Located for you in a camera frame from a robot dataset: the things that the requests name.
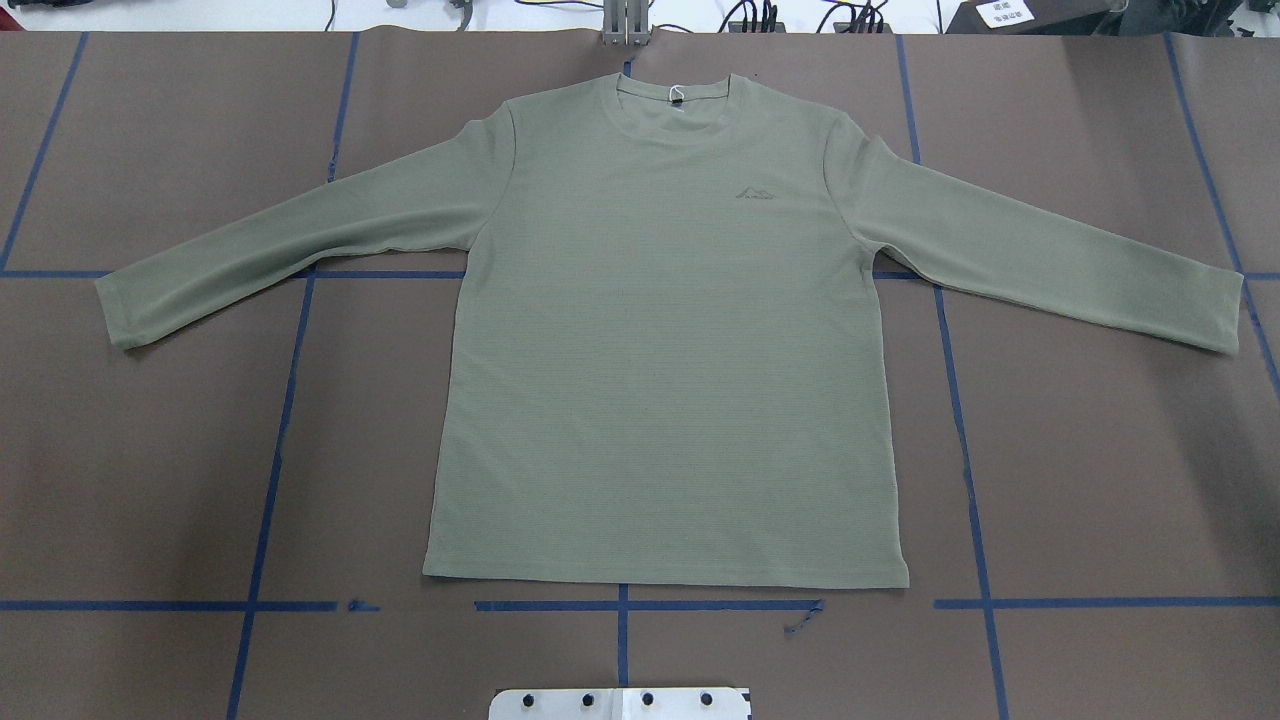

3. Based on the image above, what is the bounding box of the olive green long-sleeve shirt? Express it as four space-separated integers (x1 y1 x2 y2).
95 74 1243 589

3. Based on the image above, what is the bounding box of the aluminium frame post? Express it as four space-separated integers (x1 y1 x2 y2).
599 0 652 47

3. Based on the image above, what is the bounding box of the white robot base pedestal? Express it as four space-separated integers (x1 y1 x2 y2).
488 685 753 719

